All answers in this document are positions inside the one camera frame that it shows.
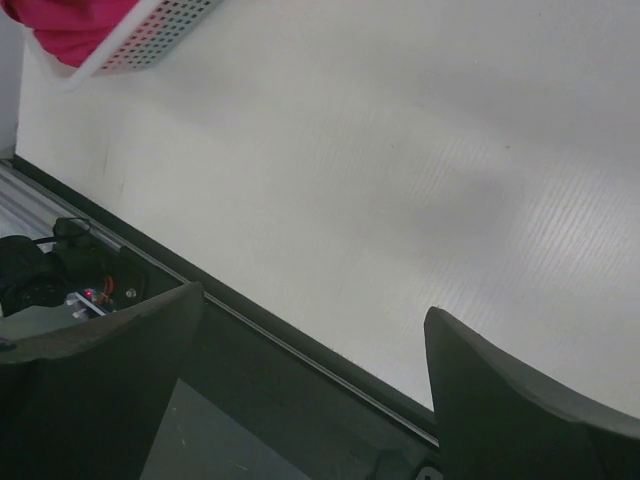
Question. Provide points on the pink t shirt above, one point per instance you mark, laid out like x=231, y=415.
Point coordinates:
x=70, y=30

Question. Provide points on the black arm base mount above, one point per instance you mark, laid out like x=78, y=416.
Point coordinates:
x=73, y=267

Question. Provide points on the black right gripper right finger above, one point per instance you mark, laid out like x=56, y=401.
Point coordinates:
x=499, y=418

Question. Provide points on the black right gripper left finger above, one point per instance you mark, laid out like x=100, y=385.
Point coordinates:
x=86, y=401

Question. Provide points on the white perforated plastic basket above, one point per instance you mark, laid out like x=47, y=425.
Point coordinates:
x=140, y=41

